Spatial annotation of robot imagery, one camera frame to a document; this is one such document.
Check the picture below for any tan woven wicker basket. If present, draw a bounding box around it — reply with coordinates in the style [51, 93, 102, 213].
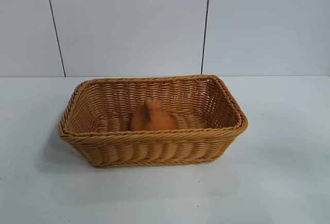
[57, 73, 250, 169]

